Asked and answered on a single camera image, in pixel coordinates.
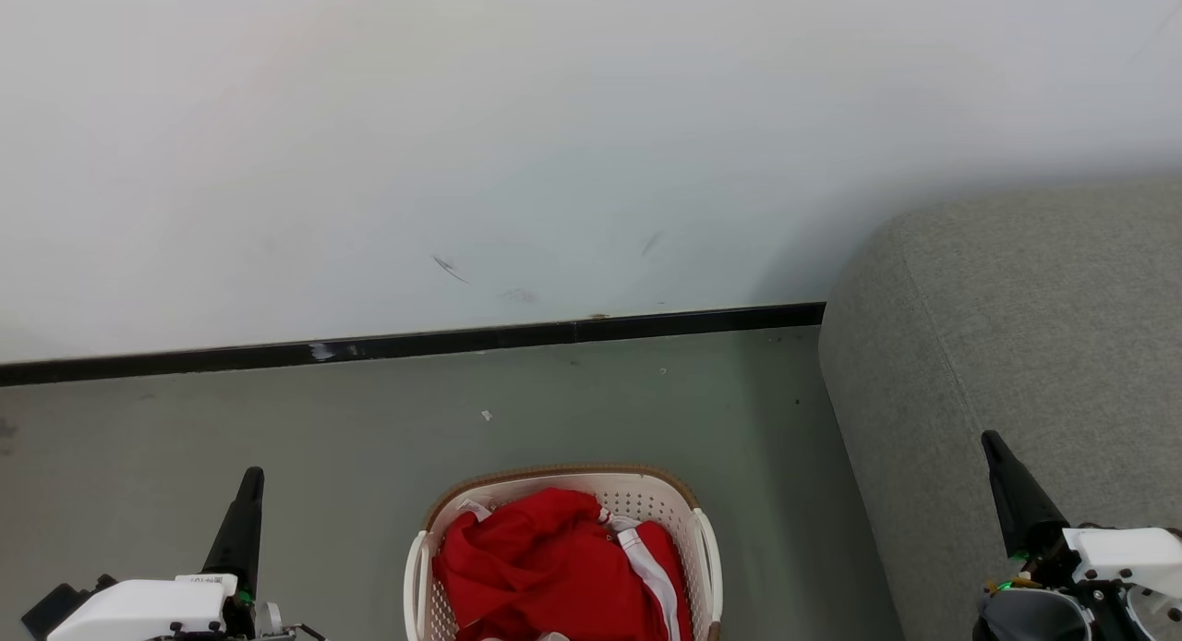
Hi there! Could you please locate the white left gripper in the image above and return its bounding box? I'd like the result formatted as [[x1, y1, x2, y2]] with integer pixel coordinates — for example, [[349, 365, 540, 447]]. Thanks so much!
[[46, 466, 267, 641]]

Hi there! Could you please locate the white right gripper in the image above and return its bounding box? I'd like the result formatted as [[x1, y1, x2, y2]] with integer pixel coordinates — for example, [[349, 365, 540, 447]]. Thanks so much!
[[981, 429, 1182, 598]]

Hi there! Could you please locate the red white sports jersey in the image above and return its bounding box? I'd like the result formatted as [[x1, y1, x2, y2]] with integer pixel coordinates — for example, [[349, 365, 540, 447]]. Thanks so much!
[[432, 487, 647, 641]]

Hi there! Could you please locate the grey fabric sofa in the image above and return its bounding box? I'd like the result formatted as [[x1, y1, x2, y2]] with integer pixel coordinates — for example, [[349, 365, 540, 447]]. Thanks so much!
[[818, 175, 1182, 641]]

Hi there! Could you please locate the black baseboard strip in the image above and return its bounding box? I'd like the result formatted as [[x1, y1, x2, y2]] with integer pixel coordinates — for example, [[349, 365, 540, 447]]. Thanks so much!
[[0, 302, 826, 388]]

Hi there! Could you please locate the cream plastic laundry basket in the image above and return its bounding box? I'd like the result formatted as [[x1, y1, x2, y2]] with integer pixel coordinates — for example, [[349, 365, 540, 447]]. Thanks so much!
[[404, 464, 724, 641]]

